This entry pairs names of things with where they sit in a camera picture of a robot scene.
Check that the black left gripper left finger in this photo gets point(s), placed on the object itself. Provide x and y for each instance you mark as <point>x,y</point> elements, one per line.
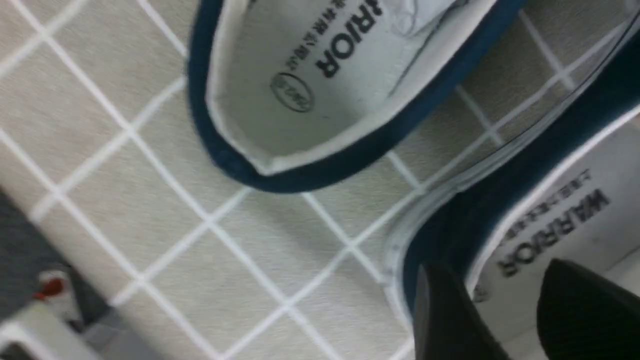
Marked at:
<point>446,324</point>

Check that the navy canvas shoe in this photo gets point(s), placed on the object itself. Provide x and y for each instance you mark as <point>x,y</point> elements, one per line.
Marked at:
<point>292,96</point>
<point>567,188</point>

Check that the white power strip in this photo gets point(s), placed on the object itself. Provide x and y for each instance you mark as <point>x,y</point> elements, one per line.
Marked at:
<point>57,291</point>

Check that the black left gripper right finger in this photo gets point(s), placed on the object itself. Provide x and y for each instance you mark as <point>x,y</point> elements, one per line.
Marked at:
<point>581,315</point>

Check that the grey checked tablecloth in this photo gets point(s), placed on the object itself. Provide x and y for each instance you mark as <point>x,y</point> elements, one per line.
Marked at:
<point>98,149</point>

